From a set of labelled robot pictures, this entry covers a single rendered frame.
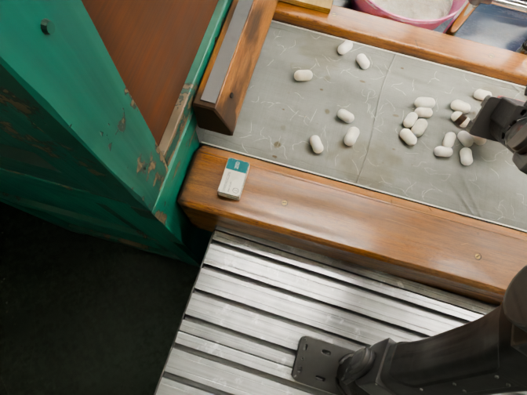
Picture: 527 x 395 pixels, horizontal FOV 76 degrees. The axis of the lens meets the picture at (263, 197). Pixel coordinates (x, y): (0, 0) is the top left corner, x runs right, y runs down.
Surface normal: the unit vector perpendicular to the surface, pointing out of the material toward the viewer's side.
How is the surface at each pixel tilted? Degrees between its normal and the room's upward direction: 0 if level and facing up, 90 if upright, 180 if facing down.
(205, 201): 0
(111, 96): 90
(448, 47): 0
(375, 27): 0
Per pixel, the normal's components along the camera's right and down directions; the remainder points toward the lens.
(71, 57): 0.96, 0.27
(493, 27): 0.06, -0.30
